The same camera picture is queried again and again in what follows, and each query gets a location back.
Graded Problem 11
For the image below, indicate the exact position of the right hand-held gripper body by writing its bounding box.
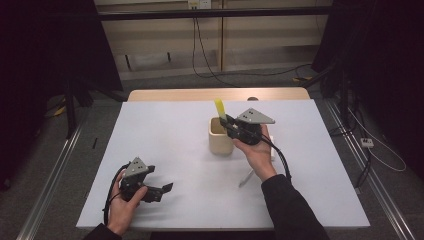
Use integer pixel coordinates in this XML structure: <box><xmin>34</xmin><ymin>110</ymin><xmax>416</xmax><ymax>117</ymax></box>
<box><xmin>227</xmin><ymin>107</ymin><xmax>276</xmax><ymax>146</ymax></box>

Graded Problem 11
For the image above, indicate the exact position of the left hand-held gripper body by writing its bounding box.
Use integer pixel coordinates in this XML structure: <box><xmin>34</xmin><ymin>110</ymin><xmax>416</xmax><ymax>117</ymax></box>
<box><xmin>119</xmin><ymin>157</ymin><xmax>150</xmax><ymax>202</ymax></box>

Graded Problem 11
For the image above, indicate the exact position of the yellow highlighter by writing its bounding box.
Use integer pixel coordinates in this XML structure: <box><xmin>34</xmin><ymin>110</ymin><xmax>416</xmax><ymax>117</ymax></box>
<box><xmin>214</xmin><ymin>98</ymin><xmax>228</xmax><ymax>122</ymax></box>

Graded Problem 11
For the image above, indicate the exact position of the beige square pen holder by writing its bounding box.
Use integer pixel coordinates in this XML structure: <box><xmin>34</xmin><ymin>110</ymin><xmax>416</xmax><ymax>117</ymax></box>
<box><xmin>208</xmin><ymin>116</ymin><xmax>235</xmax><ymax>156</ymax></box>

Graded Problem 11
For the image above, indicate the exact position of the white eraser stick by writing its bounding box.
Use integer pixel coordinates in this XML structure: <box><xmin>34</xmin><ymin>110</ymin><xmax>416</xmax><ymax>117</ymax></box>
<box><xmin>268</xmin><ymin>134</ymin><xmax>276</xmax><ymax>162</ymax></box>

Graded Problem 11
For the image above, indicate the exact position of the clear ballpoint pen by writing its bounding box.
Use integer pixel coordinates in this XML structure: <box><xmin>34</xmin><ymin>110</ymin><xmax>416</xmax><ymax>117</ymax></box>
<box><xmin>238</xmin><ymin>168</ymin><xmax>255</xmax><ymax>188</ymax></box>

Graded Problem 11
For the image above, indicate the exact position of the person's left hand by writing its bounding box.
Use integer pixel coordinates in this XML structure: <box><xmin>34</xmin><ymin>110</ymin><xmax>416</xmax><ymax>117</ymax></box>
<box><xmin>107</xmin><ymin>172</ymin><xmax>149</xmax><ymax>236</ymax></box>

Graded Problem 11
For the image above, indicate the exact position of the person's right hand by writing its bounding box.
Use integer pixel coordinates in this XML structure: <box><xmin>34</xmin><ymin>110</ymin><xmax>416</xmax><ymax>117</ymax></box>
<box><xmin>232</xmin><ymin>123</ymin><xmax>279</xmax><ymax>183</ymax></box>

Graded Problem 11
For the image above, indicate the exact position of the white table mat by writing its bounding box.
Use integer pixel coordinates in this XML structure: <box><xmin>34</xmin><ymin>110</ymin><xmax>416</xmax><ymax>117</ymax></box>
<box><xmin>75</xmin><ymin>99</ymin><xmax>371</xmax><ymax>232</ymax></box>

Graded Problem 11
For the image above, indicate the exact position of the wooden table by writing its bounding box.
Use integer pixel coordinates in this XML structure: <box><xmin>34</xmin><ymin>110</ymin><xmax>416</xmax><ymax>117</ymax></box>
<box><xmin>127</xmin><ymin>87</ymin><xmax>311</xmax><ymax>102</ymax></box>

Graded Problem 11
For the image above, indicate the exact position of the beige wooden cabinet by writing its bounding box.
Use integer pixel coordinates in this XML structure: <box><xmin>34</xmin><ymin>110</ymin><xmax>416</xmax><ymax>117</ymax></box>
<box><xmin>93</xmin><ymin>0</ymin><xmax>334</xmax><ymax>81</ymax></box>

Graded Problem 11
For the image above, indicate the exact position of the black stand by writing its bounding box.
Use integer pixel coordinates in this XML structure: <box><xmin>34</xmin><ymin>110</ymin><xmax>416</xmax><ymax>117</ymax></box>
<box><xmin>63</xmin><ymin>78</ymin><xmax>128</xmax><ymax>139</ymax></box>
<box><xmin>311</xmin><ymin>63</ymin><xmax>354</xmax><ymax>129</ymax></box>

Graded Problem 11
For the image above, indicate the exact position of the black horizontal bar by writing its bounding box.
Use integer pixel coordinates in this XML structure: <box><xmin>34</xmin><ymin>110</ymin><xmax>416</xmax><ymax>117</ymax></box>
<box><xmin>97</xmin><ymin>5</ymin><xmax>334</xmax><ymax>22</ymax></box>

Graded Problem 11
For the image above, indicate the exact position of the black curtain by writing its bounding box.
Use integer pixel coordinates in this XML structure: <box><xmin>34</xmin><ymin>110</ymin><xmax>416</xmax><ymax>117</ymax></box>
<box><xmin>311</xmin><ymin>0</ymin><xmax>424</xmax><ymax>171</ymax></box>
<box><xmin>0</xmin><ymin>0</ymin><xmax>123</xmax><ymax>191</ymax></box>

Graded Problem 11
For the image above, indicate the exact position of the left hand-held gripper black cable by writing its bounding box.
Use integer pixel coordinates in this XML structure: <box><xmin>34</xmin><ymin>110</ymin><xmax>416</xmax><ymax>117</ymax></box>
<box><xmin>102</xmin><ymin>163</ymin><xmax>129</xmax><ymax>226</ymax></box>

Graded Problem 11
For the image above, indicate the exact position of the hand-held gripper black cable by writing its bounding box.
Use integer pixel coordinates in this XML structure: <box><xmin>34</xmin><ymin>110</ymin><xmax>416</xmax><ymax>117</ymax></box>
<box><xmin>102</xmin><ymin>163</ymin><xmax>129</xmax><ymax>226</ymax></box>
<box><xmin>256</xmin><ymin>133</ymin><xmax>294</xmax><ymax>184</ymax></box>

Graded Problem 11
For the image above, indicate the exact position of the black wall cable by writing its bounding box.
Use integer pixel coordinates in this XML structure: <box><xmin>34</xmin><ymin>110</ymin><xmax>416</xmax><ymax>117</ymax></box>
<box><xmin>199</xmin><ymin>63</ymin><xmax>313</xmax><ymax>79</ymax></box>
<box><xmin>191</xmin><ymin>16</ymin><xmax>241</xmax><ymax>88</ymax></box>

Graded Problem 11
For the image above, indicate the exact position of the right hand-held gripper black cable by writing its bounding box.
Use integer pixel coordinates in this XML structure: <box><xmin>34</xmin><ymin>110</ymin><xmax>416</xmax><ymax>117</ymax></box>
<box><xmin>256</xmin><ymin>133</ymin><xmax>294</xmax><ymax>184</ymax></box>

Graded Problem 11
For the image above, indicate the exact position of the metal floor rail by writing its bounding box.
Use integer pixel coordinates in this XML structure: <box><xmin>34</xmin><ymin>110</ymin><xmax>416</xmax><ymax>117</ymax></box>
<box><xmin>16</xmin><ymin>123</ymin><xmax>84</xmax><ymax>240</ymax></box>
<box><xmin>324</xmin><ymin>99</ymin><xmax>416</xmax><ymax>240</ymax></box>

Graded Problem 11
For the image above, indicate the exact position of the white wall outlet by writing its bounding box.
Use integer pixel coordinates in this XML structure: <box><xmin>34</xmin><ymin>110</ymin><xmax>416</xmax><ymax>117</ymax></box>
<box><xmin>187</xmin><ymin>0</ymin><xmax>213</xmax><ymax>10</ymax></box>

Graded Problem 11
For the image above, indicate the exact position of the black floor cable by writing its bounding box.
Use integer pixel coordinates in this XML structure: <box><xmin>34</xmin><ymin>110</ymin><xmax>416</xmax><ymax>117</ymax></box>
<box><xmin>354</xmin><ymin>149</ymin><xmax>373</xmax><ymax>189</ymax></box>

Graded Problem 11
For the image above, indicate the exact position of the white floor cable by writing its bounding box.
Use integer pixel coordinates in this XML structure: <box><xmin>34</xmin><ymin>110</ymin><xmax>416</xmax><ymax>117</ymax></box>
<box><xmin>348</xmin><ymin>108</ymin><xmax>408</xmax><ymax>173</ymax></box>

